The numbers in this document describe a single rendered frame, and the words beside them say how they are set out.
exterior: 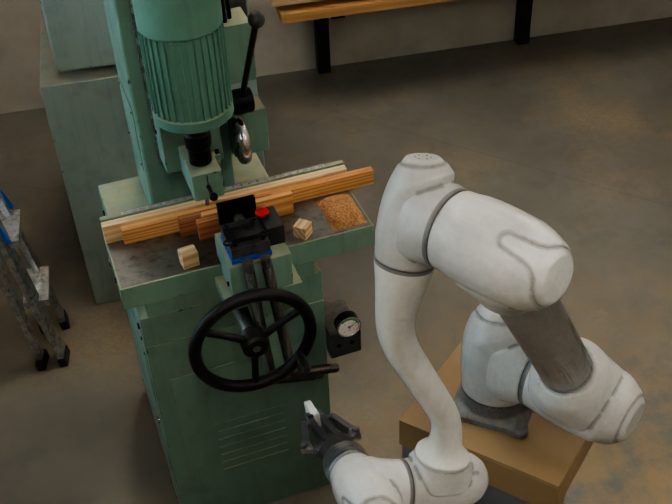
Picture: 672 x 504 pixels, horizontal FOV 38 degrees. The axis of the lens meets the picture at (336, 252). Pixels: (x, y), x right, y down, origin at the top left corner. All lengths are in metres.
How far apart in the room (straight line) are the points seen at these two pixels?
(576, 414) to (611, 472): 1.09
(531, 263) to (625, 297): 2.15
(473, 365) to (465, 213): 0.67
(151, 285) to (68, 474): 1.00
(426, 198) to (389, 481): 0.56
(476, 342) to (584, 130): 2.46
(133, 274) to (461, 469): 0.87
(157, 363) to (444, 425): 0.84
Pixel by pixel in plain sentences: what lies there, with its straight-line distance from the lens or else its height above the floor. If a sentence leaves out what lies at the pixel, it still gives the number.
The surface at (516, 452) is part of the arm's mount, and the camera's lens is 2.12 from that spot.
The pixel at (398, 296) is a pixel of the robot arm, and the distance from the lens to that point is 1.59.
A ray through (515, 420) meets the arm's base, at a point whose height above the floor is 0.70.
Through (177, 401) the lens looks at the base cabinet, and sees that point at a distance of 2.48.
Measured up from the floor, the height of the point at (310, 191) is 0.92.
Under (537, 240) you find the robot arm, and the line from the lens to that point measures 1.42.
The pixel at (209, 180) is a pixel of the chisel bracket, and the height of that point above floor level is 1.05.
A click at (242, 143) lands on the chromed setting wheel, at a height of 1.04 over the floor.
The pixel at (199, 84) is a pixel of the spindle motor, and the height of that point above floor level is 1.31.
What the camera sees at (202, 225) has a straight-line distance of 2.29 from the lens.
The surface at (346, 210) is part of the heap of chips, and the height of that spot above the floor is 0.92.
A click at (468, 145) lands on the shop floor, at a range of 4.24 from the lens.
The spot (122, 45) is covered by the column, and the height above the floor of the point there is 1.30.
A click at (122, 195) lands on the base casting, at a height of 0.80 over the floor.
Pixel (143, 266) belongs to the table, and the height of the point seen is 0.90.
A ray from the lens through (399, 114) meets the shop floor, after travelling 4.44.
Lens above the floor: 2.32
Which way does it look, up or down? 39 degrees down
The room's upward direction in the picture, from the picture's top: 3 degrees counter-clockwise
